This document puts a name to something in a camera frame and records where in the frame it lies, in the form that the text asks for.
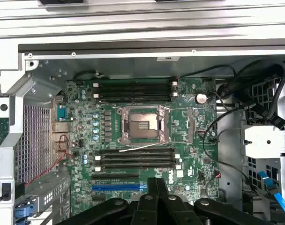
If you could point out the metal locking lever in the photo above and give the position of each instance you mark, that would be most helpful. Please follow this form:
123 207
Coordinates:
117 107
144 147

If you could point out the white label sticker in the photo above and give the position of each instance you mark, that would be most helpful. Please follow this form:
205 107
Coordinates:
167 58

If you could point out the blue card clip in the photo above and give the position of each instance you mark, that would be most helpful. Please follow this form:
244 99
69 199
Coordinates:
24 211

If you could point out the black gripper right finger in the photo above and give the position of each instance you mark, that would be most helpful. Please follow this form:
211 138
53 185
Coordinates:
173 211

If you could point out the green motherboard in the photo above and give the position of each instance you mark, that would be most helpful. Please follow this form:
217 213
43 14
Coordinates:
203 150

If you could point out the blue expansion slot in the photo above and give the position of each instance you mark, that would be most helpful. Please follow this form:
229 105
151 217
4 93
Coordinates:
114 187

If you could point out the silver disk bay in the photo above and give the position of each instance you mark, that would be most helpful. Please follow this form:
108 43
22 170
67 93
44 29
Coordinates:
264 140

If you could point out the silver port block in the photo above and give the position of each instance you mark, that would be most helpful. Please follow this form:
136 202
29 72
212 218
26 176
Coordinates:
60 127
60 141

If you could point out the silver coin battery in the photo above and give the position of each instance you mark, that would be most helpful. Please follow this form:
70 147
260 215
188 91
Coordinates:
201 98

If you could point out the blue serial port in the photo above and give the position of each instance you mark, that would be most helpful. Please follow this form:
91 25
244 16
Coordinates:
63 113

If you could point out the open PC case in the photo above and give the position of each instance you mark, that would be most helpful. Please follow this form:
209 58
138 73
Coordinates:
133 68

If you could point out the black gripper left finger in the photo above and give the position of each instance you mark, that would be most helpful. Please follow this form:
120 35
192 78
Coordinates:
147 211

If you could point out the short black expansion slot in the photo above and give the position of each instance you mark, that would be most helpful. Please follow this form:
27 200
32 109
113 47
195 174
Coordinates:
98 198

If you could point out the long black expansion slot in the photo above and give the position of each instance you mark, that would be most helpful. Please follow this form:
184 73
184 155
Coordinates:
114 175

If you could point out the CPU socket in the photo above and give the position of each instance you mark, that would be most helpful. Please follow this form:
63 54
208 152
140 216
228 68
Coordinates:
143 124

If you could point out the black box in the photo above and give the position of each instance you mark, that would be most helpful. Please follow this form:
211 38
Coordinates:
62 2

